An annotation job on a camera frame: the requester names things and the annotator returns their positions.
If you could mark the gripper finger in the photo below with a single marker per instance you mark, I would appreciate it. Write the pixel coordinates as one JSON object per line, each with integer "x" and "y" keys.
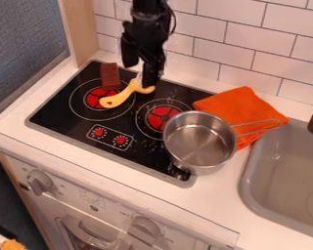
{"x": 151, "y": 74}
{"x": 129, "y": 52}

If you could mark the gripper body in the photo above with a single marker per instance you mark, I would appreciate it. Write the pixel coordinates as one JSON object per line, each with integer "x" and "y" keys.
{"x": 151, "y": 35}

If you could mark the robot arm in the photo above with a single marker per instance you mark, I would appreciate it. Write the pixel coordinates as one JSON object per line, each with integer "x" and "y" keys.
{"x": 147, "y": 6}

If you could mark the brown toy chocolate bar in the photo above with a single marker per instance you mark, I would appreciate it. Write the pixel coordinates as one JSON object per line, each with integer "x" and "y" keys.
{"x": 110, "y": 76}

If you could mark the silver pot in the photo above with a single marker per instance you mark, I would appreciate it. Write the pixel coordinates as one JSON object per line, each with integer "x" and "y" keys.
{"x": 198, "y": 143}

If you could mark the toy stove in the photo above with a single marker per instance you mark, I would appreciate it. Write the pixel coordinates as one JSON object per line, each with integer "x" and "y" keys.
{"x": 76, "y": 120}

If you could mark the orange cloth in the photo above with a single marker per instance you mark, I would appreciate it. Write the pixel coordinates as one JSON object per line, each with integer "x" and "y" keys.
{"x": 242, "y": 104}

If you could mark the toy sink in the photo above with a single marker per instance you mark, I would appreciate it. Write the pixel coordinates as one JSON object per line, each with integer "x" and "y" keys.
{"x": 281, "y": 182}

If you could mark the yellow toy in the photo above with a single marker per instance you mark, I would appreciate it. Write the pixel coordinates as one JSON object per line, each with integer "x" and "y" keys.
{"x": 12, "y": 245}

